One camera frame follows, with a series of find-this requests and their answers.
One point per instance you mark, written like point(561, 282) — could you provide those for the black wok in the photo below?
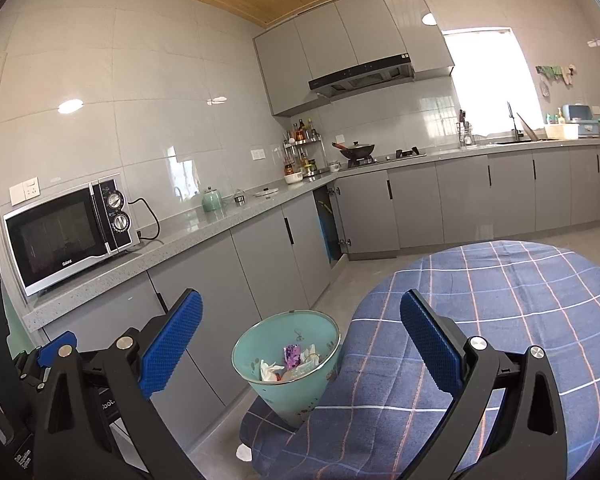
point(359, 151)

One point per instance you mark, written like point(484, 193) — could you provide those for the grey upper wall cabinets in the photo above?
point(330, 45)

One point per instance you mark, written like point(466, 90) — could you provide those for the hanging wall cloths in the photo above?
point(555, 72)

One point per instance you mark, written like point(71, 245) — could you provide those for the white bowl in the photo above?
point(294, 177)

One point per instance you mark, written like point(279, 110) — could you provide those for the white tissue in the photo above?
point(271, 371)

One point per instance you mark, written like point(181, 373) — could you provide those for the dark sink faucet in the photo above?
point(515, 130)

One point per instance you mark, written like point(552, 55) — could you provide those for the light blue storage box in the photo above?
point(582, 117)

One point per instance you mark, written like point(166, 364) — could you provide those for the bright window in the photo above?
point(490, 85)

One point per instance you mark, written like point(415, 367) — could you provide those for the spice rack with bottles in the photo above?
point(302, 132)

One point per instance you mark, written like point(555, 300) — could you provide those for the black range hood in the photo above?
point(360, 77)

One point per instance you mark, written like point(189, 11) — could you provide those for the black gas stove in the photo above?
point(405, 154)

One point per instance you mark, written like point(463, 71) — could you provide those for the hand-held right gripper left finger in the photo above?
point(172, 345)

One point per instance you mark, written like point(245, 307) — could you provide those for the grey kitchen counter cabinets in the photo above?
point(430, 200)

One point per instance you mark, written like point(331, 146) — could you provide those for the pale green kettle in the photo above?
point(212, 201)

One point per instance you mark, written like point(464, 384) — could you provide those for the small glass jar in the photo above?
point(238, 199)

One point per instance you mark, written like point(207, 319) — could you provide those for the white flat plate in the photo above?
point(266, 192)

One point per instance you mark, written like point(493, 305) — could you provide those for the white plastic basin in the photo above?
point(561, 132)

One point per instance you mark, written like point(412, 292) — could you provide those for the purple snack wrapper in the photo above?
point(292, 355)

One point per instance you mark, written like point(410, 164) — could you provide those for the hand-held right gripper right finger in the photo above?
point(430, 345)

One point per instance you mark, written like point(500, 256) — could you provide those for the metal knife holder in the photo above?
point(466, 132)

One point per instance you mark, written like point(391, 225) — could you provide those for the white double wall socket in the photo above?
point(24, 191)

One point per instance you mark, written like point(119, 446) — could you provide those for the blue water tank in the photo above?
point(326, 227)

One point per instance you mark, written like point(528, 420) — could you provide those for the teal waste bin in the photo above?
point(300, 396)

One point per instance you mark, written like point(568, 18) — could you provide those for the leaning cutting board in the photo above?
point(530, 132)

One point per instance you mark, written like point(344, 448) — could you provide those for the blue plaid tablecloth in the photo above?
point(505, 300)

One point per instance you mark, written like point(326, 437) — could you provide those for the silver black microwave oven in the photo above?
point(55, 240)

